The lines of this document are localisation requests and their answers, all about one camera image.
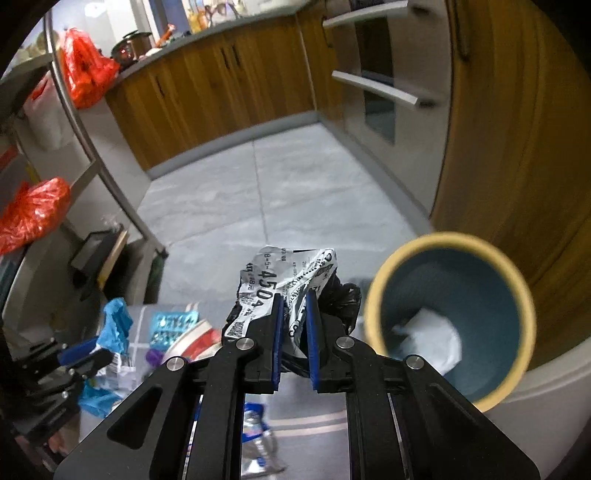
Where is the wooden kitchen cabinet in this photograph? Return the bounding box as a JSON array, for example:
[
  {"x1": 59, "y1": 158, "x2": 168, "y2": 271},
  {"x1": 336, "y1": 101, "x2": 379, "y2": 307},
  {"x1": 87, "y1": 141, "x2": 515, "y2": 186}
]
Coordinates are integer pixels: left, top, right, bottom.
[
  {"x1": 295, "y1": 0, "x2": 352, "y2": 134},
  {"x1": 429, "y1": 0, "x2": 591, "y2": 315},
  {"x1": 104, "y1": 14, "x2": 324, "y2": 171}
]

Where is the blue plastic bag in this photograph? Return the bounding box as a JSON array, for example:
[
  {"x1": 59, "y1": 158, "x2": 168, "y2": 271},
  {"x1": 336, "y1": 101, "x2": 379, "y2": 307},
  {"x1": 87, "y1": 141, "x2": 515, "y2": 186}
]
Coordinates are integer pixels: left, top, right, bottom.
[{"x1": 78, "y1": 298, "x2": 136, "y2": 418}]

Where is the printed paper wrapper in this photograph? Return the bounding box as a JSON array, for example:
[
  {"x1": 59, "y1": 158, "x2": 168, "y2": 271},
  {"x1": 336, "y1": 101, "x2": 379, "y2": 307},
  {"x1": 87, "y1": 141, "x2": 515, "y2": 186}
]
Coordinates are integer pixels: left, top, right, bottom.
[{"x1": 222, "y1": 246, "x2": 340, "y2": 352}]

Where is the grey mat with white lines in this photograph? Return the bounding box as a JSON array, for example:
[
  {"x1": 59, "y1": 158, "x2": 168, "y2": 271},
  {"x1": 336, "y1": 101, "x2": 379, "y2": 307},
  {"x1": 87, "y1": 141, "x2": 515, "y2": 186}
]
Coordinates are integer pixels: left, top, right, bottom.
[{"x1": 78, "y1": 300, "x2": 352, "y2": 480}]

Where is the steel built-in oven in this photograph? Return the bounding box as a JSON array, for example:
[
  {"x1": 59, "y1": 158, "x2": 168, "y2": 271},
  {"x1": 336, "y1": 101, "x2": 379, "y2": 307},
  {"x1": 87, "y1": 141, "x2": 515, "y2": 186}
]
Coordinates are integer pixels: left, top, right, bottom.
[{"x1": 321, "y1": 0, "x2": 455, "y2": 217}]

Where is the metal rack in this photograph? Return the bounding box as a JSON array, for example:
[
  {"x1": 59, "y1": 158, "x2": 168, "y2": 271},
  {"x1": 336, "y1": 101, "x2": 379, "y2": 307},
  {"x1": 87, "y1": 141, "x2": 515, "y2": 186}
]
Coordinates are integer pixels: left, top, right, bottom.
[{"x1": 0, "y1": 9, "x2": 169, "y2": 324}]

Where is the wooden pan handle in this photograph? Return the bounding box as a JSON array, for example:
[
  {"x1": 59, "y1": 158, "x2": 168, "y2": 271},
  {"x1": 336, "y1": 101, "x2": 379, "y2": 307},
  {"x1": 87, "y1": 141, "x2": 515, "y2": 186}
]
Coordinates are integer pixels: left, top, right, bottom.
[{"x1": 98, "y1": 229, "x2": 130, "y2": 289}]

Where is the white plastic bag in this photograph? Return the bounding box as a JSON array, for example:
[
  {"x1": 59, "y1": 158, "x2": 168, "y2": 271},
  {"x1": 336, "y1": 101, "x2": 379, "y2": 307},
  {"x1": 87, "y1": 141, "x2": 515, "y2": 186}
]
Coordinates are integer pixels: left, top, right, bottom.
[{"x1": 23, "y1": 74, "x2": 70, "y2": 149}]

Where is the blue blister pack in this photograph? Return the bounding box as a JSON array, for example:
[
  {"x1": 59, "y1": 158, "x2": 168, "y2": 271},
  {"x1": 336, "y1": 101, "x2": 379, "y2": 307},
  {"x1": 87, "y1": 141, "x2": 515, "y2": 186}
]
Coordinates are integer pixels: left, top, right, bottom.
[{"x1": 148, "y1": 309, "x2": 200, "y2": 348}]

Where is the red white paper cup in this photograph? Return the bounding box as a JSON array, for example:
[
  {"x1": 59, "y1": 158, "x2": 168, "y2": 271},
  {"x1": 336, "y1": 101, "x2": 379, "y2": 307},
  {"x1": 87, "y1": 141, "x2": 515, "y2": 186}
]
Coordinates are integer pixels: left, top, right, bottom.
[{"x1": 173, "y1": 318, "x2": 223, "y2": 363}]

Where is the blue white packet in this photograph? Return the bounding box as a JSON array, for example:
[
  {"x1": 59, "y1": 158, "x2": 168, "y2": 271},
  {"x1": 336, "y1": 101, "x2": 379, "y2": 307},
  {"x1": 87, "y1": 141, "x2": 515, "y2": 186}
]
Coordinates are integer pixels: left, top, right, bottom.
[{"x1": 241, "y1": 401, "x2": 286, "y2": 478}]

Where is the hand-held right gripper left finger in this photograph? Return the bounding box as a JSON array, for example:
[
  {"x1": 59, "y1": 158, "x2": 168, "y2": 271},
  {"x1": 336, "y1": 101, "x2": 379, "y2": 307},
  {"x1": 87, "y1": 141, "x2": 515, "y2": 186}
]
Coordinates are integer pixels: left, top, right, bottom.
[{"x1": 53, "y1": 294, "x2": 286, "y2": 480}]

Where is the yellow rimmed teal bin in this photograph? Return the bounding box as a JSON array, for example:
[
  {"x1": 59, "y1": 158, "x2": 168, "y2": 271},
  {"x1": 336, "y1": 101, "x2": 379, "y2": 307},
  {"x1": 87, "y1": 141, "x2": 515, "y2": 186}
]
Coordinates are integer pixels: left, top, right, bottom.
[{"x1": 364, "y1": 231, "x2": 537, "y2": 415}]

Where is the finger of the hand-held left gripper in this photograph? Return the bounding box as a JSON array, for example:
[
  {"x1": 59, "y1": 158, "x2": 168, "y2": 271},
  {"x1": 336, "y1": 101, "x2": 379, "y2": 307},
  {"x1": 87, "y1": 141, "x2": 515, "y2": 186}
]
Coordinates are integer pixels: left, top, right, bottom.
[
  {"x1": 31, "y1": 349, "x2": 114, "y2": 417},
  {"x1": 21, "y1": 338, "x2": 100, "y2": 371}
]

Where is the yellow oil bottle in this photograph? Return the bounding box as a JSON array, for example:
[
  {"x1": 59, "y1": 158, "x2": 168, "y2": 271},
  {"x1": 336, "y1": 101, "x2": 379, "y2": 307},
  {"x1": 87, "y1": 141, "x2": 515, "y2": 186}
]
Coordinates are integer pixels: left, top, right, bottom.
[{"x1": 187, "y1": 4, "x2": 213, "y2": 33}]

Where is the rice cooker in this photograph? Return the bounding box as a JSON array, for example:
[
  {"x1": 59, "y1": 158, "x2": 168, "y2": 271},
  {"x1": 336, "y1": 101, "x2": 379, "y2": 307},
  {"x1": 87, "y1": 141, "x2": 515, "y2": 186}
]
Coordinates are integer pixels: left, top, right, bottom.
[{"x1": 112, "y1": 30, "x2": 153, "y2": 65}]

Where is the small orange plastic bag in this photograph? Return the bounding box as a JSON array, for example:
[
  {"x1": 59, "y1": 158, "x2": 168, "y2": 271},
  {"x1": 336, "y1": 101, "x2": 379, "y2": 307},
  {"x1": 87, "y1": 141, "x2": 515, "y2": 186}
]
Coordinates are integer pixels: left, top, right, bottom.
[{"x1": 61, "y1": 28, "x2": 122, "y2": 109}]

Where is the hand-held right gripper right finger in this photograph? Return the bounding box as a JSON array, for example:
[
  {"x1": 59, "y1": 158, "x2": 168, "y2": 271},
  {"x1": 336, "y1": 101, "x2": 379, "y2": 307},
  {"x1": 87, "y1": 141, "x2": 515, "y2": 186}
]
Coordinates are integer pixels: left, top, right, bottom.
[{"x1": 305, "y1": 292, "x2": 542, "y2": 480}]

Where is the large orange plastic bag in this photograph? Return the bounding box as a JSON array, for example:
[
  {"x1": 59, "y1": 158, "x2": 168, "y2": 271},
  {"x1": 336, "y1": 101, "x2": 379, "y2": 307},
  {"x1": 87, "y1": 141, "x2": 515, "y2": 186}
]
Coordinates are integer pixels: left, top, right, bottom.
[{"x1": 0, "y1": 178, "x2": 72, "y2": 256}]

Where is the grey kitchen countertop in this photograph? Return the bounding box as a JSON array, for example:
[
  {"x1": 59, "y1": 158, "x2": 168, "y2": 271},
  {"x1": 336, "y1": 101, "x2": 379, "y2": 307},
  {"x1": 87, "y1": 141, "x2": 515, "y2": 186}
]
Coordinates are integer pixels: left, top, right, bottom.
[{"x1": 111, "y1": 0, "x2": 319, "y2": 88}]

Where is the white paper bag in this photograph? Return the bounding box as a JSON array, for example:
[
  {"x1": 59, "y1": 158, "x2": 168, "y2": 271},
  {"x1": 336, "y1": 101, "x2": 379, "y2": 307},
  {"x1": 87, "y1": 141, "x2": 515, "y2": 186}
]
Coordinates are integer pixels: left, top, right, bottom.
[{"x1": 392, "y1": 310, "x2": 462, "y2": 376}]

